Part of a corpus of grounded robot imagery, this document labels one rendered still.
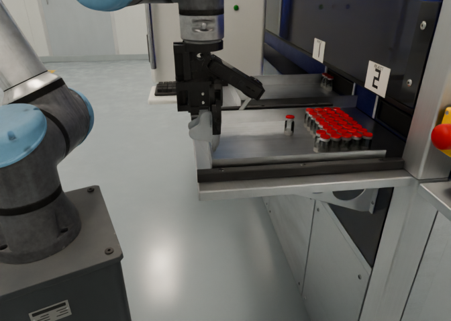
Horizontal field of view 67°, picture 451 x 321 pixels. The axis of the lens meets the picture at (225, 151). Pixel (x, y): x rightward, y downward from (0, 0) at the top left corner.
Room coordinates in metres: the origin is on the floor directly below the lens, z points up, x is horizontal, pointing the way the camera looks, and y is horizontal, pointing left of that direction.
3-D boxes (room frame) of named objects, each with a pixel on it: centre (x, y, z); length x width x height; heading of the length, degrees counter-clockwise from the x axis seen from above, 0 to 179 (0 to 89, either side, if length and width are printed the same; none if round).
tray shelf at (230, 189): (0.88, -0.15, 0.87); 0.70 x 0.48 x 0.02; 7
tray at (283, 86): (1.05, -0.19, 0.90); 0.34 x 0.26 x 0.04; 97
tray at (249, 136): (0.70, -0.13, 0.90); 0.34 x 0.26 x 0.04; 97
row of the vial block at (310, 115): (0.71, -0.22, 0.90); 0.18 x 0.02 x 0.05; 7
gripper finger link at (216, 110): (0.59, 0.02, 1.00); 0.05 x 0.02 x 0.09; 7
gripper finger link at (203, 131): (0.60, 0.04, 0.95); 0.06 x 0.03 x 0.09; 97
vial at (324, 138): (0.63, -0.20, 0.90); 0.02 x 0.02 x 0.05
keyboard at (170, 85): (1.38, 0.09, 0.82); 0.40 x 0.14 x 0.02; 97
